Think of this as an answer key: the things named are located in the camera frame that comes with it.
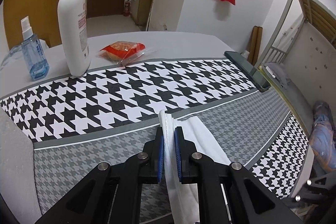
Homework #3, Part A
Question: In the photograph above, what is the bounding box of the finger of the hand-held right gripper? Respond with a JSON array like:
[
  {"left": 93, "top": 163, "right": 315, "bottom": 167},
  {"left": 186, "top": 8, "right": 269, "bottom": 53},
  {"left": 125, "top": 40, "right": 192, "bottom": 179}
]
[{"left": 282, "top": 174, "right": 336, "bottom": 214}]

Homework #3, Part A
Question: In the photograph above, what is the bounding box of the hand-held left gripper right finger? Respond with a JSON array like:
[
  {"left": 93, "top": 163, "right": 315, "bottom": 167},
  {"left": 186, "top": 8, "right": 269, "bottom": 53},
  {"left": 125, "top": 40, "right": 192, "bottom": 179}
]
[{"left": 174, "top": 126, "right": 306, "bottom": 224}]

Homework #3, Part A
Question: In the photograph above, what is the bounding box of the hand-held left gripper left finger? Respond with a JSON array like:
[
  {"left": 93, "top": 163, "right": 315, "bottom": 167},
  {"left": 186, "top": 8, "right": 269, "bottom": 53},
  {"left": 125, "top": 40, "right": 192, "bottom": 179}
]
[{"left": 34, "top": 127, "right": 166, "bottom": 224}]

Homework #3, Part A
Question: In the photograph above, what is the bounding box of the white face mask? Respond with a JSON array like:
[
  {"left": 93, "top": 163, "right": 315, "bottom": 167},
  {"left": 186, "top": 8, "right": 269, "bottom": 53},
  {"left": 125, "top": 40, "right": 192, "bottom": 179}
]
[{"left": 158, "top": 110, "right": 231, "bottom": 224}]

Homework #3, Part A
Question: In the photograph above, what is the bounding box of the blue patterned blanket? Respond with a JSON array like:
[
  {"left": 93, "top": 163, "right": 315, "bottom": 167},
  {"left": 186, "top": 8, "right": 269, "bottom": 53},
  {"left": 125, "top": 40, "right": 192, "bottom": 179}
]
[{"left": 308, "top": 101, "right": 336, "bottom": 172}]

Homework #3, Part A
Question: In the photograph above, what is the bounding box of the houndstooth tablecloth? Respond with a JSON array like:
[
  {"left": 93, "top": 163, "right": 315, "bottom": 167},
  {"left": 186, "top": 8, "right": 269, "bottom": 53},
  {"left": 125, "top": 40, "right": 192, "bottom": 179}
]
[{"left": 0, "top": 32, "right": 310, "bottom": 224}]

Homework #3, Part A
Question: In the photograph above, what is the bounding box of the black smartphone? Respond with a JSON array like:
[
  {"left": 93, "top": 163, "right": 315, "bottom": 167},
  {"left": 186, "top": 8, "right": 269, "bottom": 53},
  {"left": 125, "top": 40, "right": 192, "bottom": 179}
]
[{"left": 224, "top": 51, "right": 271, "bottom": 93}]

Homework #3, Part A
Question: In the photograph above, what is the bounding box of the grey pillow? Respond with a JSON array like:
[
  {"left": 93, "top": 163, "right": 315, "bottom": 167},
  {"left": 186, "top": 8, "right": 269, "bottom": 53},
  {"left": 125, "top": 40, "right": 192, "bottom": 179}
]
[{"left": 264, "top": 63, "right": 292, "bottom": 88}]

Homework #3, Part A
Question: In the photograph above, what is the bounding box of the red snack packet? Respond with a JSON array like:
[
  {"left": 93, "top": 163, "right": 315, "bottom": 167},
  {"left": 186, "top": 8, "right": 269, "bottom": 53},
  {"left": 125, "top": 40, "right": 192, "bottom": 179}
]
[{"left": 96, "top": 41, "right": 155, "bottom": 67}]

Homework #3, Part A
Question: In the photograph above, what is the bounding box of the red fire extinguisher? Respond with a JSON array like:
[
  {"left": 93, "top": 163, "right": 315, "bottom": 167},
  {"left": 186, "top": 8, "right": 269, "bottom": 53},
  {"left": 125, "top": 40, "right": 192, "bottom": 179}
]
[{"left": 123, "top": 0, "right": 132, "bottom": 17}]

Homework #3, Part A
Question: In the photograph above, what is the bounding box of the white pump bottle red cap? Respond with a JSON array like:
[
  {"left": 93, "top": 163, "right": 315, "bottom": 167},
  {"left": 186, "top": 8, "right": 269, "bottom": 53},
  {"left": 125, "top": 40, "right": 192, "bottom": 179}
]
[{"left": 56, "top": 0, "right": 91, "bottom": 77}]

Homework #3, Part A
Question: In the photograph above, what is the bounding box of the blue spray bottle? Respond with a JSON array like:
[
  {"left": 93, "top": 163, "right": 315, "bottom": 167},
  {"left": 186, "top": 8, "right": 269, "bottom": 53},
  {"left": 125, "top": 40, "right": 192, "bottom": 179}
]
[{"left": 20, "top": 17, "right": 50, "bottom": 82}]

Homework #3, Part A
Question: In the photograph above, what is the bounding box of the grey metal bunk bed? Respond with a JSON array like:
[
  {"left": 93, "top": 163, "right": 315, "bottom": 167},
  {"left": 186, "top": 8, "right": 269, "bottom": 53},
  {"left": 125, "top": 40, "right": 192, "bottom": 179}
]
[{"left": 259, "top": 0, "right": 336, "bottom": 72}]

